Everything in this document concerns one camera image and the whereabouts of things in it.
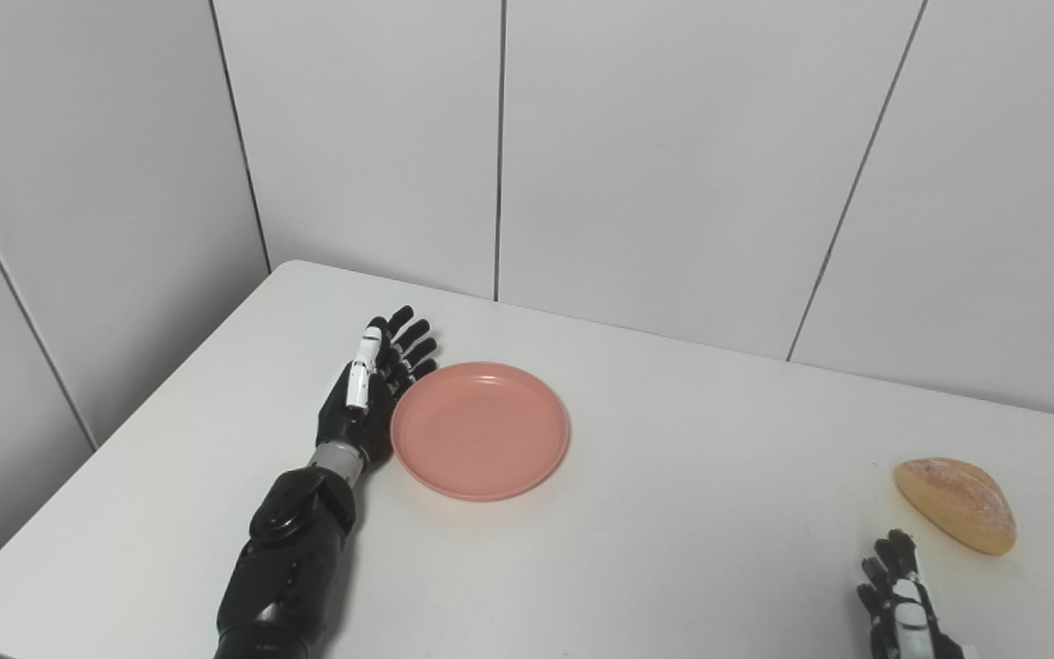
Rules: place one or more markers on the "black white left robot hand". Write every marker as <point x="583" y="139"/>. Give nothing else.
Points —
<point x="349" y="423"/>

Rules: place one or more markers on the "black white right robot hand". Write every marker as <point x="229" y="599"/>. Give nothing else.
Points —
<point x="902" y="622"/>

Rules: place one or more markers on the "golden bread roll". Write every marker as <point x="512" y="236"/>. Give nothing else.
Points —
<point x="957" y="503"/>

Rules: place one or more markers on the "pink round plate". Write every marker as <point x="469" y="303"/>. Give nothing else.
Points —
<point x="481" y="430"/>

